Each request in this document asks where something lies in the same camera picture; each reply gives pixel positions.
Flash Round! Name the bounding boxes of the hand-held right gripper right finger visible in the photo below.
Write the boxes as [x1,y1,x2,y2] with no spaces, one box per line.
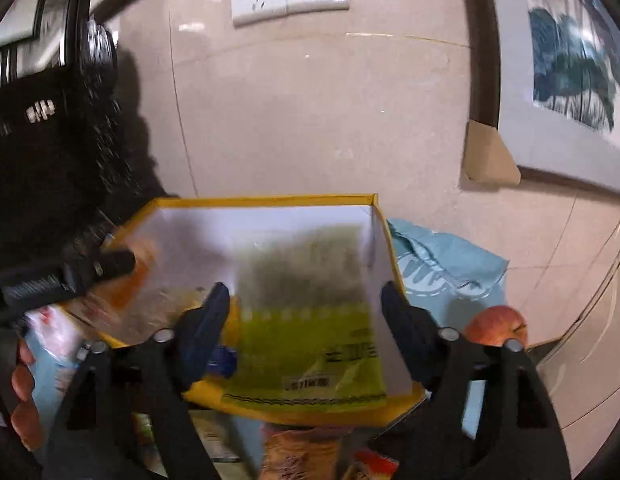
[380,281,573,480]

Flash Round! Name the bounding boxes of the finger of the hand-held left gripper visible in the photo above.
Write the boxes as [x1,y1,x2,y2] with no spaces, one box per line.
[60,250,137,291]

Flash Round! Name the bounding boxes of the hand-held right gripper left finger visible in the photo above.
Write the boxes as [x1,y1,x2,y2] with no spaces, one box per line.
[42,281,231,480]

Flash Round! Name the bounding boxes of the lime green clear packet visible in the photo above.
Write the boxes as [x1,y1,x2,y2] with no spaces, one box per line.
[221,225,391,408]

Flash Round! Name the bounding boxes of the yellow cardboard box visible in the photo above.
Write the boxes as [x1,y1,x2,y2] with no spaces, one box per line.
[55,193,425,428]

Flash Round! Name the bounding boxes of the brown pastry packet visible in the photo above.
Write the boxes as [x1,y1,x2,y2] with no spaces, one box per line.
[260,422,341,480]

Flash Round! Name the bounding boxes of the person's left hand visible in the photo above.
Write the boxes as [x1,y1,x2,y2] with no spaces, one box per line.
[10,337,46,453]

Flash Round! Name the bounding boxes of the orange cracker packet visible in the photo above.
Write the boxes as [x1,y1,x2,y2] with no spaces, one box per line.
[90,240,161,321]

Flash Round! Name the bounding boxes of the white plastic bag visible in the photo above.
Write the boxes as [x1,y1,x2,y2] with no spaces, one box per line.
[22,305,91,386]

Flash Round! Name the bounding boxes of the light blue printed tablecloth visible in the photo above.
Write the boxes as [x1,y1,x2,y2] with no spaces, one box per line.
[25,218,510,480]

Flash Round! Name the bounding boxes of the red apple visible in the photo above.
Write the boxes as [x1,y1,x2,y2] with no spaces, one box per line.
[462,305,529,348]

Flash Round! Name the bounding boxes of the dark carved wooden furniture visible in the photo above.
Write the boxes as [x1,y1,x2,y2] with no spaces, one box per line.
[0,0,181,271]

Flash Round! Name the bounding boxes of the cardboard corner protector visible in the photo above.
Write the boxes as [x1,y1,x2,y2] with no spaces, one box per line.
[460,120,521,188]

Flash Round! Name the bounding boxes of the framed pale picture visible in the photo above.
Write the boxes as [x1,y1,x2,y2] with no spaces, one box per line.
[0,0,46,53]

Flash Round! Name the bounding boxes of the framed blue lotus painting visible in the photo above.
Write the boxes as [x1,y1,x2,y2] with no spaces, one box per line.
[460,0,620,196]

